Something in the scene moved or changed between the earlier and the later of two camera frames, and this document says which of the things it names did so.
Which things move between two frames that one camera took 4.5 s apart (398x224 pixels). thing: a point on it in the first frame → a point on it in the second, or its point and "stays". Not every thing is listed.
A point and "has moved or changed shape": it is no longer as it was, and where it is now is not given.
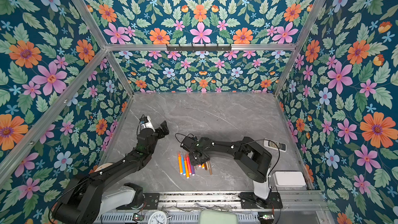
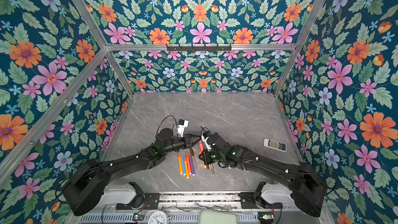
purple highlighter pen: [193, 170] stays
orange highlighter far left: [180, 163] stays
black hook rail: [199, 47] stays
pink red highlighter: [187, 158] has moved or changed shape
